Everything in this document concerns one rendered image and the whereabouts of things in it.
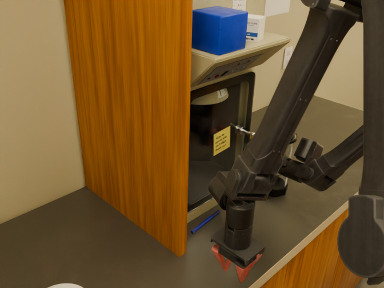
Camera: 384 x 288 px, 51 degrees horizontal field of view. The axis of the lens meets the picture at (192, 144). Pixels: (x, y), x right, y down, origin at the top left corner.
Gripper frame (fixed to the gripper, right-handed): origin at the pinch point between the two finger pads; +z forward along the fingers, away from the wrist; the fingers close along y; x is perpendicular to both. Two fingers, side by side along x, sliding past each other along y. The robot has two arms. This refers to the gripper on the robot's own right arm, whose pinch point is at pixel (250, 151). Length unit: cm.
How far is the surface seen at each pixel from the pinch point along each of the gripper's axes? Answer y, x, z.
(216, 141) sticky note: 12.1, -6.8, 4.1
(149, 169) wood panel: 34.5, -4.6, 9.0
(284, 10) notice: -86, -29, 46
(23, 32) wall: 46, -38, 48
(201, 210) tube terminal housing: 16.2, 17.8, 6.2
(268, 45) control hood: 5.5, -36.5, -7.2
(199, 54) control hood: 26.0, -37.3, -2.0
